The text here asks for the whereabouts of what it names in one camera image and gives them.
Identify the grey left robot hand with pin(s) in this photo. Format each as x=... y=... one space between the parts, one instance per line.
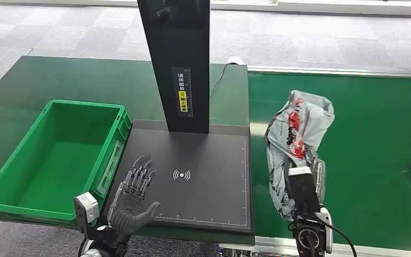
x=131 y=209

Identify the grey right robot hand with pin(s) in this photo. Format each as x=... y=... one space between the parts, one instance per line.
x=319 y=174

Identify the grey red printed package bag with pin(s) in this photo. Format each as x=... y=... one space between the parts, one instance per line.
x=297 y=131

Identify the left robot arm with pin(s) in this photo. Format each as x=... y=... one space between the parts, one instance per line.
x=102 y=243

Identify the green conveyor belt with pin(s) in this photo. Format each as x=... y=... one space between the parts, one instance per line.
x=372 y=142

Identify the black inbound scanner machine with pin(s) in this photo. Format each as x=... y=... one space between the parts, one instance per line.
x=205 y=177

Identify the green plastic crate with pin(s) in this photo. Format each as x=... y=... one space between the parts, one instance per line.
x=63 y=166

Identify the white power adapter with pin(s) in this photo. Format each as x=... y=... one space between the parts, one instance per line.
x=235 y=61

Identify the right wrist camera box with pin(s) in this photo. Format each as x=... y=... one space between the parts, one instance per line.
x=302 y=189

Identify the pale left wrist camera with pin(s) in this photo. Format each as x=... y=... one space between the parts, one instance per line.
x=86 y=209

